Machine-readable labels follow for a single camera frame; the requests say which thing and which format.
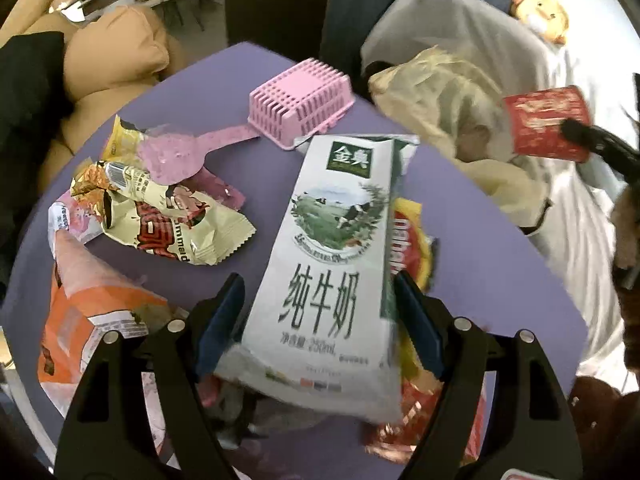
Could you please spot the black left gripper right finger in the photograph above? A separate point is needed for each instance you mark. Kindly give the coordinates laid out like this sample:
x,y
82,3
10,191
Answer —
x,y
502,413

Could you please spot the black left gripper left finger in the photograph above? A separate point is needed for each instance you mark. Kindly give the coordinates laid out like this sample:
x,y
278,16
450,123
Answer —
x,y
136,412

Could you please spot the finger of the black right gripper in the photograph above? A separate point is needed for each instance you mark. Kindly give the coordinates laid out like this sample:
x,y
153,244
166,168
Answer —
x,y
616,153

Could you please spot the red paper cup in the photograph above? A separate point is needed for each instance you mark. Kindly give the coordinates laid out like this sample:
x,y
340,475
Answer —
x,y
534,122

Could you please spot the red gold snack wrapper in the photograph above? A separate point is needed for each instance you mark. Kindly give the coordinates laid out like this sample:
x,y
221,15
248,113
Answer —
x,y
397,442

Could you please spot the yellow nabati wrapper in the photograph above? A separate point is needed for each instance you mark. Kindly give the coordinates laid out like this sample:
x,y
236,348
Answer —
x,y
411,249

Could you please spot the white milk carton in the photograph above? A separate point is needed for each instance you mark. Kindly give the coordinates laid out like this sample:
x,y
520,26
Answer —
x,y
322,329

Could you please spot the pink plastic spoon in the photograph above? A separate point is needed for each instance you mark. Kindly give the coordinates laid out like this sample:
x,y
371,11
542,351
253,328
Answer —
x,y
171,157

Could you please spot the translucent trash bag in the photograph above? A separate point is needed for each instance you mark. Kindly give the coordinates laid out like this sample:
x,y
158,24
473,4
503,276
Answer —
x,y
453,105

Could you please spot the white cloth covered seat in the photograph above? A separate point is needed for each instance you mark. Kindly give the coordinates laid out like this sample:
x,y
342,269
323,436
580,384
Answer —
x,y
577,237

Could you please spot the orange white snack bag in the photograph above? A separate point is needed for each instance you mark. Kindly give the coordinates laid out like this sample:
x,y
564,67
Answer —
x,y
88,299

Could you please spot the yellow plush toy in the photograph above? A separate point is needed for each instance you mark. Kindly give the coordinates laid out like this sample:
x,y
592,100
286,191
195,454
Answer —
x,y
545,17

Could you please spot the purple tablecloth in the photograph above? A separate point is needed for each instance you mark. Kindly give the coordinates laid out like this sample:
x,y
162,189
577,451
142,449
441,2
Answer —
x,y
487,270

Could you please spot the cream red snack wrapper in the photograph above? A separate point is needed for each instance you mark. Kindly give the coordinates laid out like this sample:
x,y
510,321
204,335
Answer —
x,y
197,221

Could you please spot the pink plastic basket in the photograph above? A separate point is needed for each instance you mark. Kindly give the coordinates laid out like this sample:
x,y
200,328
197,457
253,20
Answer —
x,y
306,99

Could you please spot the black jacket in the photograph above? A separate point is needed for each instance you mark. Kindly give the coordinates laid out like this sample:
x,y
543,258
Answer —
x,y
33,104

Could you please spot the tan plush sofa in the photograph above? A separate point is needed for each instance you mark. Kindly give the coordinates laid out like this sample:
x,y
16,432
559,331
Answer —
x,y
107,64

